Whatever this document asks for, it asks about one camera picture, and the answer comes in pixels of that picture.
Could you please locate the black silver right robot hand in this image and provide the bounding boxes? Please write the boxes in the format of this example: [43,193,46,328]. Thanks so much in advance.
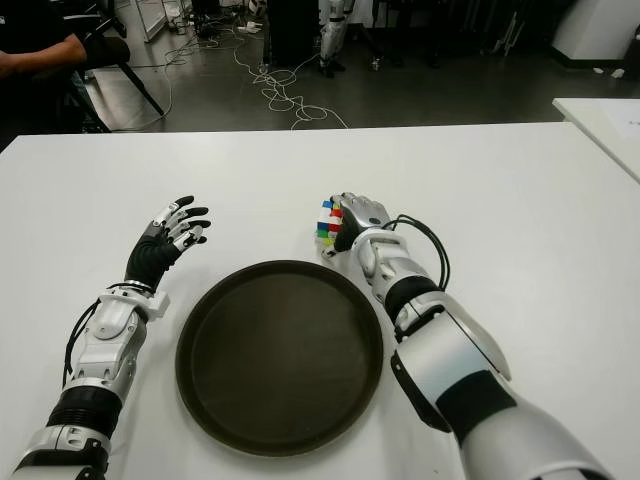
[319,191,392,260]

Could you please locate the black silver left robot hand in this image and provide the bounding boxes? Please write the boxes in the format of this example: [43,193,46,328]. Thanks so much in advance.
[123,194,212,294]

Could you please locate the multicolour Rubik's cube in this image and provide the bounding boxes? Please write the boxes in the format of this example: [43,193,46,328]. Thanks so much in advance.
[314,198,345,249]

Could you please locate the dark brown round plate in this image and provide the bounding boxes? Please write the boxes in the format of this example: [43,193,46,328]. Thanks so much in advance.
[174,259,385,457]

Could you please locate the white humanoid robot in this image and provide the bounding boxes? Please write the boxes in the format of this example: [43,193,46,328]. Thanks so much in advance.
[317,0,347,79]

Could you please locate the black wheeled stand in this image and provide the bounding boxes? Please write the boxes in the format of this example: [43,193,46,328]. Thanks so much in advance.
[357,0,444,71]

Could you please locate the black cabinet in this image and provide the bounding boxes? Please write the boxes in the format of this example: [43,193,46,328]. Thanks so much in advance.
[267,0,321,67]

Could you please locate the black chair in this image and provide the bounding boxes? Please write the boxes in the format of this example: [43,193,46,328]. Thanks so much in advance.
[69,7,165,134]

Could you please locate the grey folded metal stand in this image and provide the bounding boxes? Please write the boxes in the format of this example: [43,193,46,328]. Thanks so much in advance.
[492,8,520,57]

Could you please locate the white board panel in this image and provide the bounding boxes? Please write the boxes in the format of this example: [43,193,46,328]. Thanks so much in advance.
[134,0,169,44]

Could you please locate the white side table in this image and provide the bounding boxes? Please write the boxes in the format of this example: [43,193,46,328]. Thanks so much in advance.
[550,97,640,184]

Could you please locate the seated person in black shirt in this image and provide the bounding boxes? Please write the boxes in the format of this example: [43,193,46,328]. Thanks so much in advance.
[0,0,89,136]

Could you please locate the white machine housing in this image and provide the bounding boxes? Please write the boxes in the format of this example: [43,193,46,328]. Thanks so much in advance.
[549,0,640,69]

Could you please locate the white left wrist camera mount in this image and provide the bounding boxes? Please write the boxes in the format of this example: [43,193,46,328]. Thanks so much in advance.
[149,292,172,319]

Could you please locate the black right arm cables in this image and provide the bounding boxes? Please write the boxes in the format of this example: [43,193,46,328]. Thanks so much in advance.
[383,213,451,291]

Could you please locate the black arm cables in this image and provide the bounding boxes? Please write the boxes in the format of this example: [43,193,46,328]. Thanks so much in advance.
[61,298,101,389]
[383,213,451,291]

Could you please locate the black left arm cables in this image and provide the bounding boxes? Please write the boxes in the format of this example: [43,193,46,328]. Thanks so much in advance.
[61,298,101,389]

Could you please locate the tangled white floor cable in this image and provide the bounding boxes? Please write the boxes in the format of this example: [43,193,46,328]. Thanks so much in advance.
[232,24,349,131]

